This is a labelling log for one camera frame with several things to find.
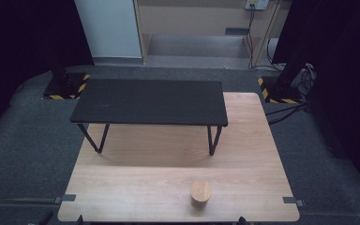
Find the grey table clamp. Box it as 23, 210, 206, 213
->
53, 193, 77, 204
282, 196, 306, 208

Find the black cable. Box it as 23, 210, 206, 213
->
245, 8, 257, 69

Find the white cabinet panel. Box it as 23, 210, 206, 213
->
73, 0, 143, 60

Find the white power strip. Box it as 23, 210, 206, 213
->
244, 0, 270, 11

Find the round wooden lidded jar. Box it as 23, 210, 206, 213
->
189, 179, 213, 210

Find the black curtain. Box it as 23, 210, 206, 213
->
271, 0, 360, 196
0, 0, 95, 143

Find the bundle of black cables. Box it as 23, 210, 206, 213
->
264, 64, 318, 127

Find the black stand with striped base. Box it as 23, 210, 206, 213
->
257, 59, 308, 105
42, 55, 91, 101

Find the black raised shelf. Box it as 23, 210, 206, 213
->
69, 78, 229, 157

